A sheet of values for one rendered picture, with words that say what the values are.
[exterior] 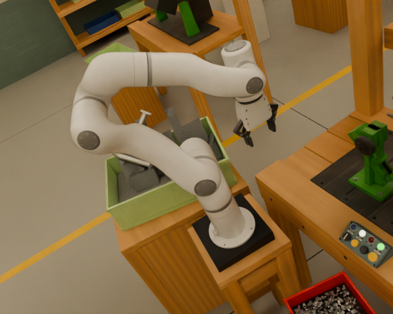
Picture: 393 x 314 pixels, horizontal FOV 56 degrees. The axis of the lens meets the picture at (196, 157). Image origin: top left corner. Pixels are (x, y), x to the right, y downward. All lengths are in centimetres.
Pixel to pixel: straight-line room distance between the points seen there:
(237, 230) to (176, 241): 50
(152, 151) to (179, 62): 28
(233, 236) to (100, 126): 71
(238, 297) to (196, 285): 63
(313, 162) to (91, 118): 102
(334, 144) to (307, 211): 41
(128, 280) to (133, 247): 98
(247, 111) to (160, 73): 29
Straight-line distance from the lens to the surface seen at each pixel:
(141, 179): 190
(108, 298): 276
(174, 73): 98
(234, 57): 101
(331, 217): 144
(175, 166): 112
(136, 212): 179
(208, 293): 224
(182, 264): 198
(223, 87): 95
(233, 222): 138
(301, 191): 154
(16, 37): 761
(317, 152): 172
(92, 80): 99
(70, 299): 295
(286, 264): 156
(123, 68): 97
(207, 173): 113
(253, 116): 112
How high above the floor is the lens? 203
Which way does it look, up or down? 37 degrees down
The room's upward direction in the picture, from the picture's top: 24 degrees counter-clockwise
